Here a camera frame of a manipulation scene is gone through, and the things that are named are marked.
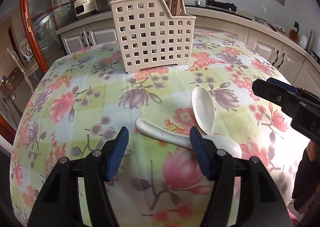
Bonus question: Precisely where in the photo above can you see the floral tablecloth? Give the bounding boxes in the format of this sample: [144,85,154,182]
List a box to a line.
[10,30,309,226]

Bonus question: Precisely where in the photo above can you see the white lower kitchen cabinets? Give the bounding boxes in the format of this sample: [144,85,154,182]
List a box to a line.
[57,6,319,95]

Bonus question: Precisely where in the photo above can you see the white perforated plastic utensil basket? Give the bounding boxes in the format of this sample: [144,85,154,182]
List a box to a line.
[110,0,196,74]

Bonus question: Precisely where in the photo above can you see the white kitchen appliance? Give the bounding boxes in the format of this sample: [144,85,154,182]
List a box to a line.
[74,0,97,20]

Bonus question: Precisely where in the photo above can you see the white dining chair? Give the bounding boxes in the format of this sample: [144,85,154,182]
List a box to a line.
[7,37,39,94]

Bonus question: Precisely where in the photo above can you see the red wooden glass door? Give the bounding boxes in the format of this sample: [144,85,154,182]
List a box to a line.
[0,0,89,138]

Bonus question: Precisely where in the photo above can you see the steel thermos bottle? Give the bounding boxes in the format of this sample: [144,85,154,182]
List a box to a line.
[305,30,316,52]

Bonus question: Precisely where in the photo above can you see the white cup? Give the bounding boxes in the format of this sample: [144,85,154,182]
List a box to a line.
[299,35,308,49]

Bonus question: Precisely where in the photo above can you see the amber glass teapot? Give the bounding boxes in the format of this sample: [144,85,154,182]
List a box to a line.
[289,22,299,43]

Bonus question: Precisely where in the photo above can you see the right human hand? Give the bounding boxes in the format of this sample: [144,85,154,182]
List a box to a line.
[306,141,320,163]

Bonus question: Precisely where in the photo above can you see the black gas stove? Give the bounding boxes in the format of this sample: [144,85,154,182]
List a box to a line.
[184,0,252,20]

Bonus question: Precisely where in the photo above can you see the white ceramic spoon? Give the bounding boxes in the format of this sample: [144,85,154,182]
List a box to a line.
[191,87,215,135]
[135,119,242,158]

